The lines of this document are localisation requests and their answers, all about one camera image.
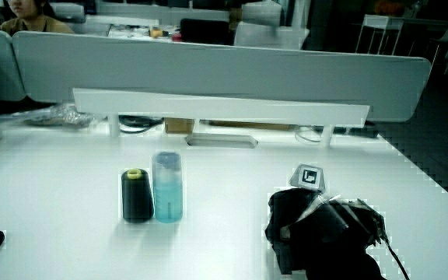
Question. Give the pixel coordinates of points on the person's right hand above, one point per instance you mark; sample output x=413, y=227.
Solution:
x=317, y=233

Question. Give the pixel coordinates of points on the person's right forearm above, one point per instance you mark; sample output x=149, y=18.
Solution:
x=340, y=270

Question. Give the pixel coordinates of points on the black power strip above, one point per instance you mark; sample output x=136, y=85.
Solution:
x=358, y=131

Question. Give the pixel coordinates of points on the flat brown board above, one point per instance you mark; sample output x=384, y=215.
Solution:
x=247, y=125

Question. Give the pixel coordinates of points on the blue translucent bottle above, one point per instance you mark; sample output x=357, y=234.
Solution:
x=167, y=194

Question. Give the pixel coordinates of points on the white desk shelf riser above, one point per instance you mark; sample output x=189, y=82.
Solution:
x=208, y=107

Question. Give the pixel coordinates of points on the small cardboard box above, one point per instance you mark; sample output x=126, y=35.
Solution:
x=179, y=125

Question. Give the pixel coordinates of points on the black thread spool yellow core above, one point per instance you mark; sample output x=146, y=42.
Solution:
x=137, y=200

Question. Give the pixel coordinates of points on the long grey desk divider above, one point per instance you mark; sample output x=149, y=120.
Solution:
x=208, y=66

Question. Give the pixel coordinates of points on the white office chair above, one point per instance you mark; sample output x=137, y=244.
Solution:
x=267, y=33

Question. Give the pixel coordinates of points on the black monitor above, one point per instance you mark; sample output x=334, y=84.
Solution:
x=204, y=32

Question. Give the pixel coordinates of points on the yellow tool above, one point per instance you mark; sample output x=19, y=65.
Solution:
x=156, y=32

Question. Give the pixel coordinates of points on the clear plastic bag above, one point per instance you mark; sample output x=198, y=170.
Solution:
x=62, y=115

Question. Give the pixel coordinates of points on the white metal frame table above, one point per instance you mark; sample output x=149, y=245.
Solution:
x=379, y=21

